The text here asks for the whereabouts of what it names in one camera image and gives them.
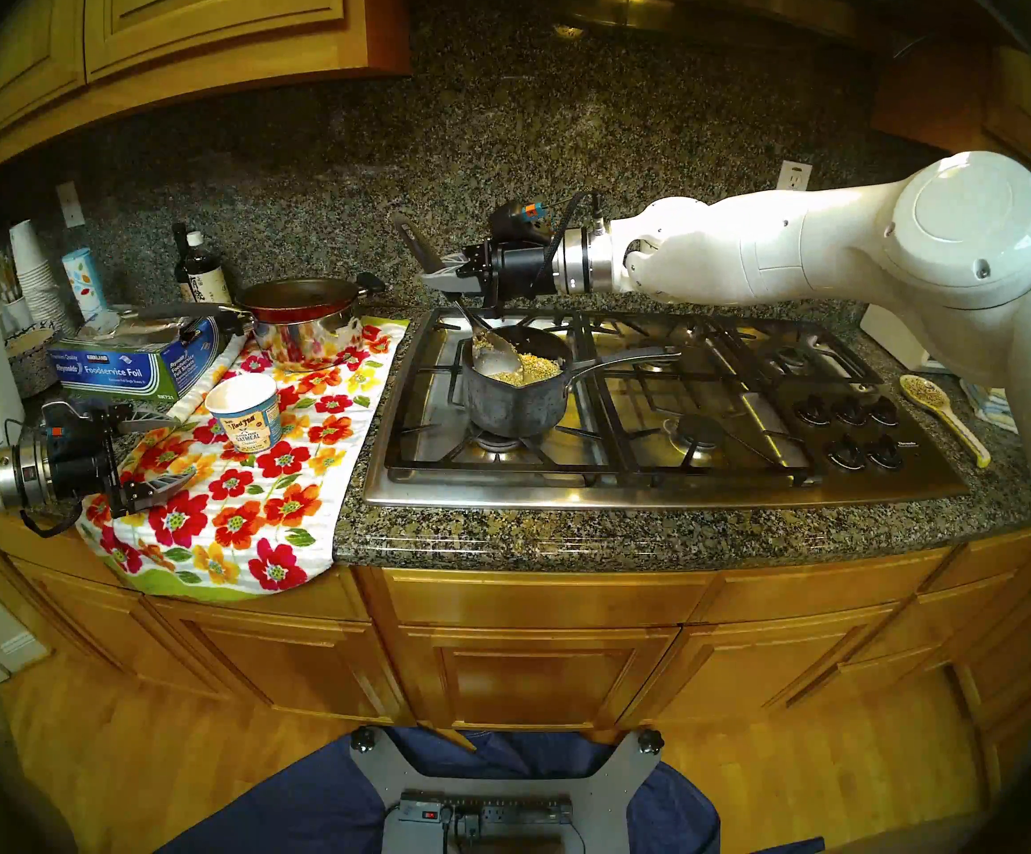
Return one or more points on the speckled round container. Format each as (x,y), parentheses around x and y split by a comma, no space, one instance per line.
(31,363)

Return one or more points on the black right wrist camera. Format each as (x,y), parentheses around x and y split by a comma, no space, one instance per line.
(515,221)

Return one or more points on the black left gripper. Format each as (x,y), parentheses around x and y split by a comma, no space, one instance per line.
(80,465)

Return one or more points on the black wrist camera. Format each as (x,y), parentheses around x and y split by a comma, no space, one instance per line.
(71,421)
(515,221)

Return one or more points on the black cooktop knob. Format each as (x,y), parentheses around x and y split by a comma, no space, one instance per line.
(885,409)
(811,409)
(885,452)
(851,409)
(845,454)

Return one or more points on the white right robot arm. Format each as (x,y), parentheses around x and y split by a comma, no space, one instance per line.
(836,238)

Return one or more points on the floral kitchen towel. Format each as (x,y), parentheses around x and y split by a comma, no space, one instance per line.
(302,505)

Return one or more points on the white wall outlet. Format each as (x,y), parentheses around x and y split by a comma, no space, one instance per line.
(796,174)

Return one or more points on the grey power strip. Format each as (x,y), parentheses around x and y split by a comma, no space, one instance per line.
(507,810)

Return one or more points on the white countertop appliance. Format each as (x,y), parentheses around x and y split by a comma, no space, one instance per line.
(894,336)

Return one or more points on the small dark saucepan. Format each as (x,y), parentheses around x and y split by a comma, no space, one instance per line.
(515,407)

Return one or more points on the blue foil box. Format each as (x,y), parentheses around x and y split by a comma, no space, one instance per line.
(124,372)

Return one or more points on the plain dark bottle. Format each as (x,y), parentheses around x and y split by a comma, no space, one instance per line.
(179,256)

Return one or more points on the light blue patterned cup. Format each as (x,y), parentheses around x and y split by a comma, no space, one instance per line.
(84,283)

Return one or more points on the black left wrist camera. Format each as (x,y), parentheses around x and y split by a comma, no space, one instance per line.
(71,421)

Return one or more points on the steel pot with red inside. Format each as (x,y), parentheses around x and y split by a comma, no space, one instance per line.
(306,341)

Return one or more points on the white blue oatmeal paper cup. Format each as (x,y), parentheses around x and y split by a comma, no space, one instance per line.
(244,416)

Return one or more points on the yellow ceramic spoon rest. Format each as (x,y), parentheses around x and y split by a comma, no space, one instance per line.
(934,397)

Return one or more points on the white backsplash switch plate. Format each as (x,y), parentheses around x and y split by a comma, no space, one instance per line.
(71,205)

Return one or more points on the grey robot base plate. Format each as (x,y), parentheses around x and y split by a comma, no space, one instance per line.
(613,799)

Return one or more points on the wooden lower cabinets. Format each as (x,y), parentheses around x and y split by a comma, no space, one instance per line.
(533,656)

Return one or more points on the wooden upper cabinet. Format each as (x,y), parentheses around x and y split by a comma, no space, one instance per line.
(1014,96)
(213,16)

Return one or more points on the folded cloth stack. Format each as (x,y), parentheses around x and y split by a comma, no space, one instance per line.
(991,407)

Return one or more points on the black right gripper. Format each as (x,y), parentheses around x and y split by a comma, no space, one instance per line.
(520,269)

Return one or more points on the black cast iron grate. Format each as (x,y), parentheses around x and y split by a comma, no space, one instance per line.
(836,363)
(609,416)
(444,466)

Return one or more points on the dark blue cloth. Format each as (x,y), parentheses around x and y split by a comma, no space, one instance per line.
(302,808)

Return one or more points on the stainless steel gas cooktop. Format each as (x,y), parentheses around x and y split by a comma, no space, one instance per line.
(658,495)

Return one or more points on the dark bottle with white label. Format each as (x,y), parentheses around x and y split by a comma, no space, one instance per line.
(209,283)

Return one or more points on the white utensil holder cup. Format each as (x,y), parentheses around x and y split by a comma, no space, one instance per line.
(17,314)

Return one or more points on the stack of white paper cups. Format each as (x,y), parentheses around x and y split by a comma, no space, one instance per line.
(35,274)

